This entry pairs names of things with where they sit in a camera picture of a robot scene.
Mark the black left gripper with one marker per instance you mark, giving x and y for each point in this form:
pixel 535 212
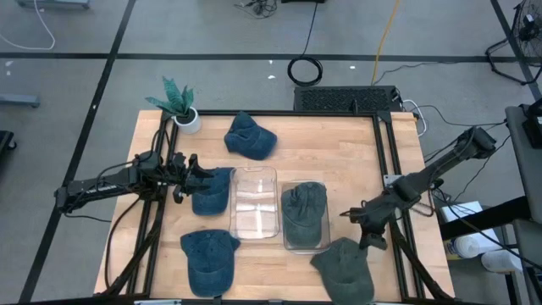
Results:
pixel 180 175

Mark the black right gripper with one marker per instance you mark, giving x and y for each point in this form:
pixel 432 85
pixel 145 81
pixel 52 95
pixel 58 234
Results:
pixel 374 216

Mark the blue denim baseball cap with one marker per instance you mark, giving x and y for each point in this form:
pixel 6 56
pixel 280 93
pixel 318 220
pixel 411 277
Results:
pixel 214 201
pixel 250 137
pixel 209 262

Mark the green denim baseball cap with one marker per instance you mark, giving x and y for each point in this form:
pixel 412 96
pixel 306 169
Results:
pixel 343 275
pixel 302 212

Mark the clear plastic storage bin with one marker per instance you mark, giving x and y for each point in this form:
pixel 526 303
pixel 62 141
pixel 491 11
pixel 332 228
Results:
pixel 305 251
pixel 254 203

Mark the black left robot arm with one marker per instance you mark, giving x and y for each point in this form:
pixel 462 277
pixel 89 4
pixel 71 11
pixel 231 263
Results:
pixel 97 186

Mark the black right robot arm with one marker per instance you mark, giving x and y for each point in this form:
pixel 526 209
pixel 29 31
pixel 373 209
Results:
pixel 440 169

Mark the snake plant in white pot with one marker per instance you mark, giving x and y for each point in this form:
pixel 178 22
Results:
pixel 186 120

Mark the white box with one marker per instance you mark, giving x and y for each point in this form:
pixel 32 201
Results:
pixel 461 209

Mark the white paper roll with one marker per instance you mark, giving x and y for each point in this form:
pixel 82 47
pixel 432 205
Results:
pixel 501 261
pixel 478 245

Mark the black metal beam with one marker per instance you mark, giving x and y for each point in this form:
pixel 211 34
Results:
pixel 487 218

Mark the black ventilated computer case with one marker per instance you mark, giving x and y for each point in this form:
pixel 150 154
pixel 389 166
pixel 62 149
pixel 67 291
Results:
pixel 347 99

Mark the grey side table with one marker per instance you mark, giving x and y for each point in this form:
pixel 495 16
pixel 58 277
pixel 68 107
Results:
pixel 527 178

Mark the grey table foot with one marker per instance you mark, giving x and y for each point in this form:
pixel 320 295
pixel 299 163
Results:
pixel 19 101

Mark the black caster base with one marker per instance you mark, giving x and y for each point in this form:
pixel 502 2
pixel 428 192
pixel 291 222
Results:
pixel 5 140

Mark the black device on side table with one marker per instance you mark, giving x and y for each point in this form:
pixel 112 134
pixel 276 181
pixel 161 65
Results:
pixel 534 127

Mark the grey table base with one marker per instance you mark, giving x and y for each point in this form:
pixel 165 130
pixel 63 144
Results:
pixel 51 3

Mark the black floor fan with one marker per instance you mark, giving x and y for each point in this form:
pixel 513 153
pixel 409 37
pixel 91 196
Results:
pixel 529 25

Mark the black aluminium rig frame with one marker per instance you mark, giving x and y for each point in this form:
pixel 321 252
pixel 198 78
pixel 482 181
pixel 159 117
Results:
pixel 275 113

